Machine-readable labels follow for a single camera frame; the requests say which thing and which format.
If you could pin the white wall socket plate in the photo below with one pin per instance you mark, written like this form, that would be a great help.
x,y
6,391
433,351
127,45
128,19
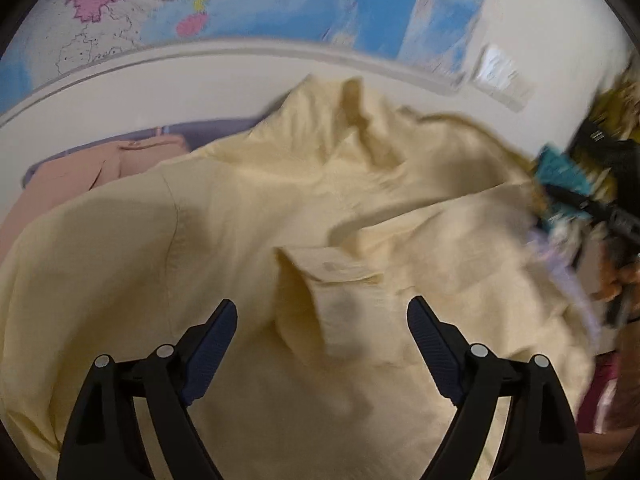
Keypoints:
x,y
517,91
495,67

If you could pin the purple bed sheet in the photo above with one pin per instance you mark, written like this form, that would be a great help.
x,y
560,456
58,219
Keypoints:
x,y
210,132

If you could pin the lilac patterned cloth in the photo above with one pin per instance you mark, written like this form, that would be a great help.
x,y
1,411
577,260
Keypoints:
x,y
570,270

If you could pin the magenta cloth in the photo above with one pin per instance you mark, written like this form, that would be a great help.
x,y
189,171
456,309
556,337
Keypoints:
x,y
597,395

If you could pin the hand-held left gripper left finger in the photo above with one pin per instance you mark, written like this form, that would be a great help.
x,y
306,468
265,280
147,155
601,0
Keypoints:
x,y
212,355

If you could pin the pale yellow shirt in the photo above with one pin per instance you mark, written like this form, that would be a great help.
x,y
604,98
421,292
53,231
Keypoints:
x,y
240,210

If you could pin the pink garment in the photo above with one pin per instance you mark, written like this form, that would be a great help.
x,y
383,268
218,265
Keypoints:
x,y
60,180

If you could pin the person's right hand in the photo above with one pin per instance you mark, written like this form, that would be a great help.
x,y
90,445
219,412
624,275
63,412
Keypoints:
x,y
612,280

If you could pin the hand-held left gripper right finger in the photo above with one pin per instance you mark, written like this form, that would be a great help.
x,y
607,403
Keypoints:
x,y
435,350

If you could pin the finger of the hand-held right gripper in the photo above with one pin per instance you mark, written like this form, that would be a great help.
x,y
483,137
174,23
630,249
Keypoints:
x,y
562,167
575,202

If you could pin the colourful wall map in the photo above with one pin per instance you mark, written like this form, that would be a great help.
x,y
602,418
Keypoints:
x,y
260,5

